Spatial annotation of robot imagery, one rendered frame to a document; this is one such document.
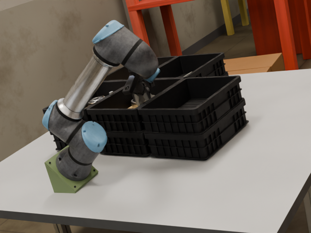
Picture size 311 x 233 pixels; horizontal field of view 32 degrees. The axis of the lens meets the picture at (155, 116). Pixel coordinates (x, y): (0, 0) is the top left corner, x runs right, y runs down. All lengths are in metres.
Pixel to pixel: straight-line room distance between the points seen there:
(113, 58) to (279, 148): 0.74
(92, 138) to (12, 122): 2.58
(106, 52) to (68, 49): 3.27
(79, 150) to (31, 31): 2.84
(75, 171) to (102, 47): 0.55
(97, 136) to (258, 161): 0.63
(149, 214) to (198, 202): 0.17
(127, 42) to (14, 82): 2.83
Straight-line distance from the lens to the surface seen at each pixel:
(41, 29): 4.99
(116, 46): 1.94
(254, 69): 4.33
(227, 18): 7.85
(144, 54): 1.94
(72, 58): 5.25
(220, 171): 2.10
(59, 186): 2.27
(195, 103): 2.50
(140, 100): 2.54
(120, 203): 2.05
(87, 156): 2.16
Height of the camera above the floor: 1.60
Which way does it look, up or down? 18 degrees down
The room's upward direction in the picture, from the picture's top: 14 degrees counter-clockwise
